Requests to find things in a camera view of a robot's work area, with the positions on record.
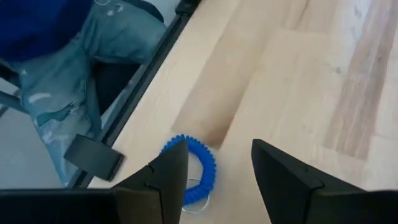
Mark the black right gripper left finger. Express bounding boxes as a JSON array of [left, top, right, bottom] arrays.
[[112, 139, 190, 224]]

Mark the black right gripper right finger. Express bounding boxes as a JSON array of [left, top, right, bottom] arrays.
[[251, 138, 325, 224]]

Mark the blue spiral wrist coil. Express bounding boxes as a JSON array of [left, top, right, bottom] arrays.
[[160, 134, 218, 215]]

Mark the black edge clamp tab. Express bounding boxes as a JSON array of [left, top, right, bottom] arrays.
[[63, 133, 125, 182]]

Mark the black chair seat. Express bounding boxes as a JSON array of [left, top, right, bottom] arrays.
[[91, 62, 144, 118]]

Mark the person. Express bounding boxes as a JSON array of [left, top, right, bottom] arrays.
[[0, 0, 167, 187]]

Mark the black table edge rail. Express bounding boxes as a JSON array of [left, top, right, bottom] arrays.
[[67, 0, 203, 189]]

